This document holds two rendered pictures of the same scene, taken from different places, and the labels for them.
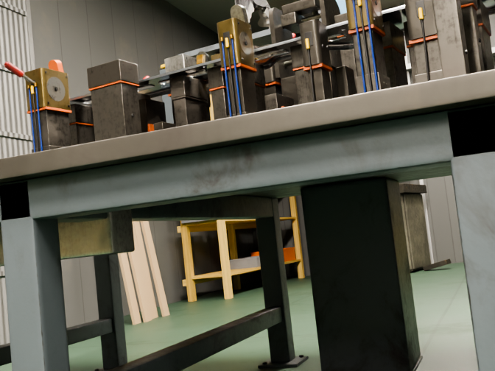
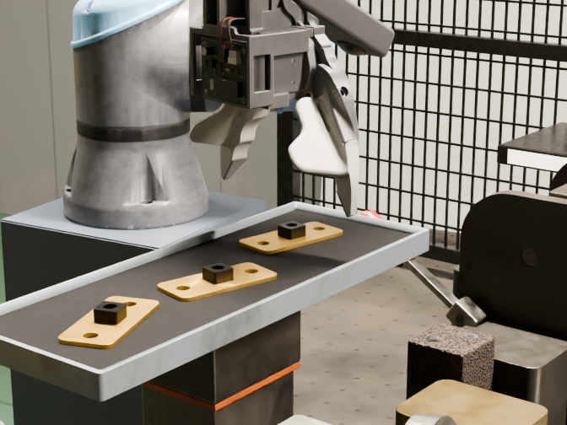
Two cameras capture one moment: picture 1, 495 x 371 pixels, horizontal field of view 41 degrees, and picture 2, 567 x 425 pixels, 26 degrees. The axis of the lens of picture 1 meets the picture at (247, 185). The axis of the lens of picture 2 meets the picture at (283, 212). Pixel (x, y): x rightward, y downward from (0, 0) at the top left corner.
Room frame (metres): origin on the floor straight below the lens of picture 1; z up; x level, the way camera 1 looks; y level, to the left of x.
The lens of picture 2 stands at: (2.05, 0.83, 1.45)
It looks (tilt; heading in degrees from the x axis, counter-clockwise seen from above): 16 degrees down; 279
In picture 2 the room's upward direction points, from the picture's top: straight up
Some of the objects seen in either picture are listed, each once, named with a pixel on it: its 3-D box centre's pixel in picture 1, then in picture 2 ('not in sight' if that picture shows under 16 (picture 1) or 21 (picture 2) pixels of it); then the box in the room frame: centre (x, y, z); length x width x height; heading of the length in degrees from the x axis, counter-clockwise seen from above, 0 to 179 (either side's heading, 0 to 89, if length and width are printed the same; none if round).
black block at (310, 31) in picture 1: (317, 84); not in sight; (1.53, -0.19, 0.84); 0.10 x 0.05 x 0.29; 151
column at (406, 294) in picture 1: (362, 275); not in sight; (2.40, -0.37, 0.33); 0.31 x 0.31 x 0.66; 70
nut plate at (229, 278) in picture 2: not in sight; (218, 275); (2.23, 0.01, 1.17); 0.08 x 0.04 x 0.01; 47
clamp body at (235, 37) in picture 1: (238, 90); not in sight; (1.63, 0.00, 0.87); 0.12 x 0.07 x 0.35; 151
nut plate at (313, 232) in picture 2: not in sight; (291, 232); (2.19, -0.10, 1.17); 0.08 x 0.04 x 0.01; 50
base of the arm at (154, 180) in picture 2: not in sight; (135, 163); (2.40, -0.37, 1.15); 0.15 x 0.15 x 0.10
